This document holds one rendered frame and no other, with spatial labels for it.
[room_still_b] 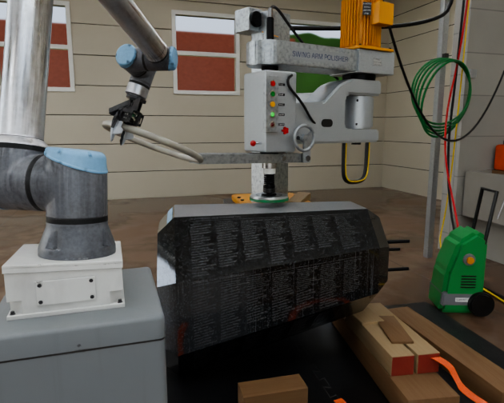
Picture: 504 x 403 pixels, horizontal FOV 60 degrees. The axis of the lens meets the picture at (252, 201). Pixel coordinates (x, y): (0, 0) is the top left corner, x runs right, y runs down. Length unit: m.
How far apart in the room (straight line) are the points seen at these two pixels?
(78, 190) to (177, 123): 7.18
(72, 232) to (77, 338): 0.25
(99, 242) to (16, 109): 0.41
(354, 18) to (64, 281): 2.21
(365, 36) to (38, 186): 2.11
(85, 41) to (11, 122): 7.07
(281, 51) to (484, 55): 3.01
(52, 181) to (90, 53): 7.18
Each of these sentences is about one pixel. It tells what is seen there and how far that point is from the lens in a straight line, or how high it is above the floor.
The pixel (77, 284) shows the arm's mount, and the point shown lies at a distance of 1.15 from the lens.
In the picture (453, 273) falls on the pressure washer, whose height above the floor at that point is 0.30.
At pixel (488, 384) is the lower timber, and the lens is 2.47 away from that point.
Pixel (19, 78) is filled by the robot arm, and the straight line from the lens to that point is 1.32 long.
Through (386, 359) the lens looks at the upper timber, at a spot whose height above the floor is 0.20.
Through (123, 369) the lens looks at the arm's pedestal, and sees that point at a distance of 1.15.
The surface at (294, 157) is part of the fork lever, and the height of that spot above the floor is 1.13.
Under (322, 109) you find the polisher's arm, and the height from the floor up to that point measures 1.39.
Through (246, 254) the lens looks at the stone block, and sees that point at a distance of 2.09.
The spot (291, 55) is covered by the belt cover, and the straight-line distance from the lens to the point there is 2.41.
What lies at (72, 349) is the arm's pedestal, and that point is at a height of 0.80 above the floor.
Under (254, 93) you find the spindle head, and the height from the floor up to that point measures 1.47.
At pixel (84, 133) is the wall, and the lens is 8.21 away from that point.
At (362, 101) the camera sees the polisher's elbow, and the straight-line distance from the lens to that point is 2.77.
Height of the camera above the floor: 1.29
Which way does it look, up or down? 10 degrees down
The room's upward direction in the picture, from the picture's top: straight up
